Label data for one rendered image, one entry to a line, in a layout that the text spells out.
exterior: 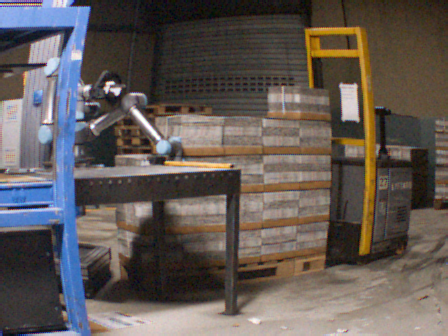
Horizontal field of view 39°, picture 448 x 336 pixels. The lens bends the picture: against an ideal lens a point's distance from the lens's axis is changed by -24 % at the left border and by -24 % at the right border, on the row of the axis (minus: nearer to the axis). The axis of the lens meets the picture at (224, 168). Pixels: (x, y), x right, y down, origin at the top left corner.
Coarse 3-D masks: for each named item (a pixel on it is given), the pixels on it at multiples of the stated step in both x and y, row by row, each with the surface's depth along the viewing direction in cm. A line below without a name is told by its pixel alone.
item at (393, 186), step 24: (336, 168) 595; (360, 168) 567; (384, 168) 552; (408, 168) 571; (336, 192) 595; (360, 192) 567; (384, 192) 553; (408, 192) 572; (336, 216) 594; (360, 216) 567; (384, 216) 555; (408, 216) 575; (384, 240) 560
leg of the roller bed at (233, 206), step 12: (228, 204) 404; (228, 216) 405; (228, 228) 405; (228, 240) 405; (228, 252) 405; (228, 264) 406; (228, 276) 406; (228, 288) 406; (228, 300) 407; (228, 312) 407
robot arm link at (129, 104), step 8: (128, 96) 459; (136, 96) 463; (128, 104) 455; (136, 104) 456; (128, 112) 455; (136, 112) 454; (136, 120) 454; (144, 120) 453; (144, 128) 452; (152, 128) 451; (152, 136) 450; (160, 136) 450; (160, 144) 446; (168, 144) 447; (160, 152) 447; (168, 152) 449
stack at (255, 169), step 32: (128, 160) 474; (192, 160) 481; (224, 160) 493; (256, 160) 506; (288, 160) 519; (256, 192) 510; (288, 192) 520; (192, 224) 483; (224, 224) 495; (128, 256) 483; (192, 256) 484; (224, 256) 497; (256, 256) 510
